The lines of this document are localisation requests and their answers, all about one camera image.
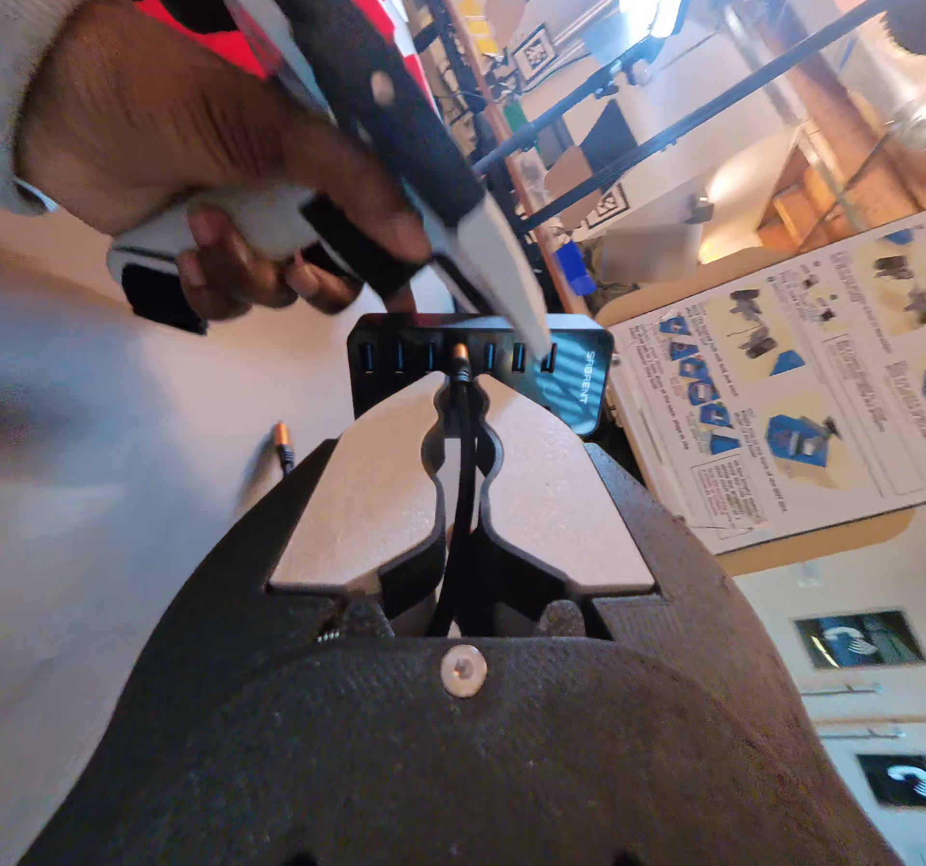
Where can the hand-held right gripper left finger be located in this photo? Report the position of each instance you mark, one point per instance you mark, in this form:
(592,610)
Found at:
(362,504)

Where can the person's left hand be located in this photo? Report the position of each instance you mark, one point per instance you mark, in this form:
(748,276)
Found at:
(159,113)

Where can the framed black white marker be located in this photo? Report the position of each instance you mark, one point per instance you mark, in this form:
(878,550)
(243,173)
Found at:
(606,206)
(535,52)

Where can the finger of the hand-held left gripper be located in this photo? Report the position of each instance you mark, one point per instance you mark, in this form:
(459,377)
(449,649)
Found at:
(506,265)

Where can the black light stand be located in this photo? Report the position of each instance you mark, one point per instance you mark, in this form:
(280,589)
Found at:
(723,100)

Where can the black sign white symbol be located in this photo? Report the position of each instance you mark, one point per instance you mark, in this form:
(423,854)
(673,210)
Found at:
(897,779)
(853,640)

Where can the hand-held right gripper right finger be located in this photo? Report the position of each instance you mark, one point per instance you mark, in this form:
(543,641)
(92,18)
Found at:
(564,504)

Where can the blue plastic bin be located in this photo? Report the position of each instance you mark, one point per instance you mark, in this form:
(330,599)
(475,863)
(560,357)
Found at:
(575,269)

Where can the instruction poster board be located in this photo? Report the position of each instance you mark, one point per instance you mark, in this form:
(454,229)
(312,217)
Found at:
(796,374)

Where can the black usb hub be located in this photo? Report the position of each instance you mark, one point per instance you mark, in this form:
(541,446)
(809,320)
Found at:
(579,381)

